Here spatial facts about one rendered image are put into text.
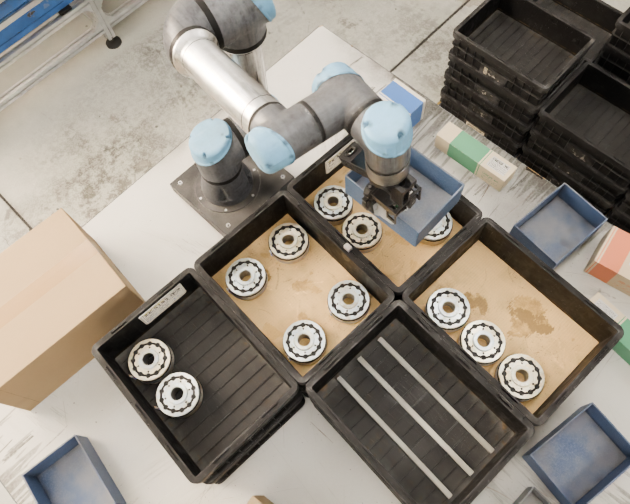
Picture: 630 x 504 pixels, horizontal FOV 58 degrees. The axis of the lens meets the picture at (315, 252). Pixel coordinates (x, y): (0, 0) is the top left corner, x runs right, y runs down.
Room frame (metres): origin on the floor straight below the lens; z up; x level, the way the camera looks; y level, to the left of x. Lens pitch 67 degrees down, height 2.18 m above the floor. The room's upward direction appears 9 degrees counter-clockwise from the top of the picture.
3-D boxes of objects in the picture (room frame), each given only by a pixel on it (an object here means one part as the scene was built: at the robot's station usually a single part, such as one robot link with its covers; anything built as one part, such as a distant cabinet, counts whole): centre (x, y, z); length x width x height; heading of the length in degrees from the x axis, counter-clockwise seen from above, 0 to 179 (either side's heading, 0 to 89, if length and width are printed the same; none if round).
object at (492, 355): (0.28, -0.35, 0.86); 0.10 x 0.10 x 0.01
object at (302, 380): (0.48, 0.06, 0.92); 0.40 x 0.30 x 0.02; 34
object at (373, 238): (0.61, -0.13, 0.86); 0.10 x 0.10 x 0.01
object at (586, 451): (0.00, -0.53, 0.74); 0.20 x 0.15 x 0.07; 117
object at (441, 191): (0.57, -0.21, 1.11); 0.20 x 0.15 x 0.07; 38
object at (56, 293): (0.56, 0.72, 0.80); 0.40 x 0.30 x 0.20; 124
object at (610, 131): (1.05, -1.09, 0.31); 0.40 x 0.30 x 0.34; 37
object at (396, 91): (1.01, -0.28, 0.75); 0.20 x 0.12 x 0.09; 126
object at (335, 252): (0.48, 0.06, 0.87); 0.40 x 0.30 x 0.11; 34
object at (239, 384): (0.31, 0.31, 0.87); 0.40 x 0.30 x 0.11; 34
